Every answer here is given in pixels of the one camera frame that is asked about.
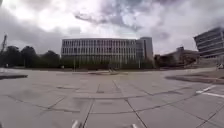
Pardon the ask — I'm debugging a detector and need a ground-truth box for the wide grey building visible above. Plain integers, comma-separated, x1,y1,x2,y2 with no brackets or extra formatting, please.
60,36,155,70

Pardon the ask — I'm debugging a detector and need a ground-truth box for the grey paved plaza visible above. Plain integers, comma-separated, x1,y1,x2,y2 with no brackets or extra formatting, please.
0,67,224,128

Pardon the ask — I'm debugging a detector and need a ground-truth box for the low brown building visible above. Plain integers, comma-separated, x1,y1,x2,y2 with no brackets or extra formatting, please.
153,46,201,69

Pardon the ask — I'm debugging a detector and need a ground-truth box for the grass strip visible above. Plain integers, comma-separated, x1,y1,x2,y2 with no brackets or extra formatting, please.
164,69,224,85
0,71,29,81

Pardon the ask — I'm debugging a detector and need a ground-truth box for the grey building with window rows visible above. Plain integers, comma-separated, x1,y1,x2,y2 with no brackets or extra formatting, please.
193,26,224,60

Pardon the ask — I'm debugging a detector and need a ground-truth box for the crane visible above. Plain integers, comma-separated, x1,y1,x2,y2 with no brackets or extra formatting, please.
0,33,8,54

